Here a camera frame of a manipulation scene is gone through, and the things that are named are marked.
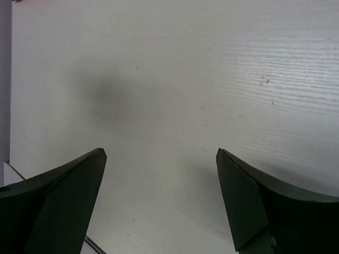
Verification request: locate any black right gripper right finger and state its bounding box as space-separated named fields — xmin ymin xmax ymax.
xmin=216 ymin=149 xmax=338 ymax=253

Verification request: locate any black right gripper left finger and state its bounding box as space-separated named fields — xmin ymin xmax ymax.
xmin=1 ymin=148 xmax=107 ymax=253

